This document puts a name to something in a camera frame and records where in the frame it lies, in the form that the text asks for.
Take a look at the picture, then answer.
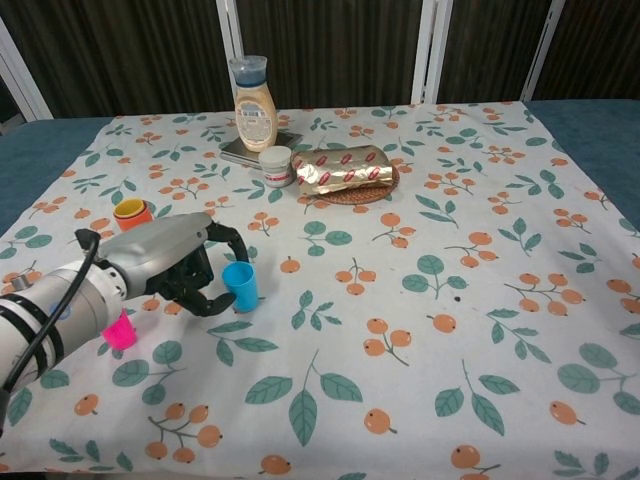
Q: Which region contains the brown woven basket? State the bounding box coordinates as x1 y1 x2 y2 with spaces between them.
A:
299 164 401 205

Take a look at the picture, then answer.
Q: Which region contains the pink plastic cup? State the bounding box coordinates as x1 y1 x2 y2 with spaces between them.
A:
101 308 137 350

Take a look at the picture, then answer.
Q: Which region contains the orange plastic cup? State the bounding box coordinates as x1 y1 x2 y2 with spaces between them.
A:
113 199 154 232

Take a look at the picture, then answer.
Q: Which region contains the black left hand cable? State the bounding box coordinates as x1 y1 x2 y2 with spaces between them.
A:
0 227 104 441

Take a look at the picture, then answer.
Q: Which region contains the gold foil snack bag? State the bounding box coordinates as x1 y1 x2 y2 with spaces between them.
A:
291 143 393 197

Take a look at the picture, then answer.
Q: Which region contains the yellow plastic cup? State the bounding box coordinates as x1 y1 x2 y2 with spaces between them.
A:
112 198 144 220

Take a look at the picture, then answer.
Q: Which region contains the small white jar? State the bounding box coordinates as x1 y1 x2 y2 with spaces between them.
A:
258 147 294 189

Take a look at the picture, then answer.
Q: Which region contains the beige sauce bottle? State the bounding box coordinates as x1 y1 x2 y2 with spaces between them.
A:
228 55 281 154

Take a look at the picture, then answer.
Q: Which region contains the dark folding screen panel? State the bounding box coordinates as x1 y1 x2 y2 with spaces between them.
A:
519 0 640 104
0 0 236 121
424 0 546 106
217 0 436 111

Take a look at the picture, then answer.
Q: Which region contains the light blue plastic cup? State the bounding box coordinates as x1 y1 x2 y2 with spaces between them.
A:
221 261 260 311

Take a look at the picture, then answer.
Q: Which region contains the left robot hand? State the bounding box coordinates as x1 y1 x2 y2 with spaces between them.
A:
92 212 250 319

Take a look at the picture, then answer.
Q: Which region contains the floral print tablecloth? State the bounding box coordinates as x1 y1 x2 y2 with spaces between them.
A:
0 102 640 480

